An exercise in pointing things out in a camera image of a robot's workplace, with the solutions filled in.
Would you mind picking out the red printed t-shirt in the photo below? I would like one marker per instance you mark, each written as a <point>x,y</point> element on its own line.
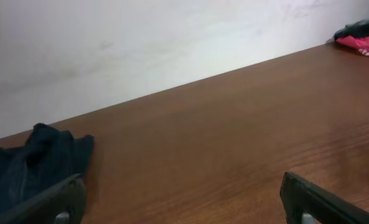
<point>360,44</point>

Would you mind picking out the dark navy folded garment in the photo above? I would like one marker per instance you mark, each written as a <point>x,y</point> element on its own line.
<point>47,157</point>

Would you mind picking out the black garment on pile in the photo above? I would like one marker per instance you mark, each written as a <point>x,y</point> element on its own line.
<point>357,30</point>

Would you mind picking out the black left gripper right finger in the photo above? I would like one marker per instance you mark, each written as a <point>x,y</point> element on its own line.
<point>305,202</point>

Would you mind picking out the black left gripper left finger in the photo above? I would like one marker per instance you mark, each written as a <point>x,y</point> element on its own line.
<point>64,202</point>

